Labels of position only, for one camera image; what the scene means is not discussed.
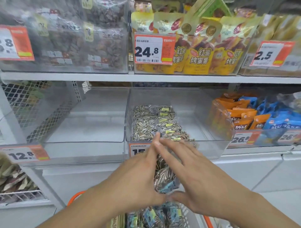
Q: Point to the person's left hand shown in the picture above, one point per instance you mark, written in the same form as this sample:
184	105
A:
134	183

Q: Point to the person's right hand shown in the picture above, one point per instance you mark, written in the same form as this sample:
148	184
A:
207	185

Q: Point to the seed packet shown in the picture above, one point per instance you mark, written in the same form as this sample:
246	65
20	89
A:
167	178

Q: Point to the white orange shopping basket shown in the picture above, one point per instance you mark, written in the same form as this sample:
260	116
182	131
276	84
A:
192	220

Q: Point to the pile of seed packets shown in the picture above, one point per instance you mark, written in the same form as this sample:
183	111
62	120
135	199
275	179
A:
160	216

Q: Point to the green snack packet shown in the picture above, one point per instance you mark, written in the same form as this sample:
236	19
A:
117	222

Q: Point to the sunflower seed packets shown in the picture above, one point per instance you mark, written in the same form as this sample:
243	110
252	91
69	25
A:
145	122

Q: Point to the white store shelf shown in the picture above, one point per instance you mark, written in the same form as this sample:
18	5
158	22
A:
164	77

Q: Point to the bin of yellow snacks 2.5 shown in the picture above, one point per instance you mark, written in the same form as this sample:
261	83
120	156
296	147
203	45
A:
277	28

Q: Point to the orange white price tag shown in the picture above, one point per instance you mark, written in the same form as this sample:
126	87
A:
23	153
242	138
289	136
137	150
22	42
150	50
268	55

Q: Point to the orange and blue snack packets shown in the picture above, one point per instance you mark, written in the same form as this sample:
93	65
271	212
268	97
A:
221	117

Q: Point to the empty clear plastic bin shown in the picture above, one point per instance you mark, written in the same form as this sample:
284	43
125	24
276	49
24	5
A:
82	122

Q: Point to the white paper scrap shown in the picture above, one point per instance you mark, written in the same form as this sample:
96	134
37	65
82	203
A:
86	87

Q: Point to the pile of brown snack bags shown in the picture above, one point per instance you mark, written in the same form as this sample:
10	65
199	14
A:
14	176

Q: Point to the pile of white popcorn bags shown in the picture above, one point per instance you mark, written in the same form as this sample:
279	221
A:
294	101

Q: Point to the stack of yellow snack bags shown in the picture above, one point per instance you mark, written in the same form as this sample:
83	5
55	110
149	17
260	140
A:
200	56

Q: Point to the clear bin of nut bags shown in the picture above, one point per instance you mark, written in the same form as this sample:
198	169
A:
82	35

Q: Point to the green beige snack bag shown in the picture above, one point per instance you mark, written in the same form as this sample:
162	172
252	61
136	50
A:
211	8

